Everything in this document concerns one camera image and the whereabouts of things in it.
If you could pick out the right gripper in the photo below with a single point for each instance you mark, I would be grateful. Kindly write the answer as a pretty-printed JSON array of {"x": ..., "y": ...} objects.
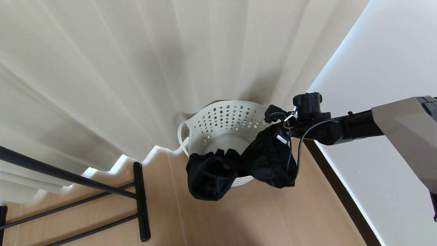
[{"x": 327, "y": 131}]

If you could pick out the black garment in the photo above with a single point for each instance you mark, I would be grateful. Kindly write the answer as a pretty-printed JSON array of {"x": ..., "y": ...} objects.
[{"x": 208, "y": 177}]

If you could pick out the white laundry basket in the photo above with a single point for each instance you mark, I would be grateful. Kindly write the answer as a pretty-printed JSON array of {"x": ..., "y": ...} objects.
[{"x": 225, "y": 136}]

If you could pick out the black clothes rack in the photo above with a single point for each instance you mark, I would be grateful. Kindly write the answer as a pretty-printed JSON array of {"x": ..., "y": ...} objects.
[{"x": 141, "y": 205}]

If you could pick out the beige curtain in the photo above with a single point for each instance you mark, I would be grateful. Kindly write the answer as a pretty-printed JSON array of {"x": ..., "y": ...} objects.
[{"x": 136, "y": 68}]

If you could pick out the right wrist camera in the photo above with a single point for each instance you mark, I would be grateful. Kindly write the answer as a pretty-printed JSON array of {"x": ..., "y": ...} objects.
[{"x": 307, "y": 102}]

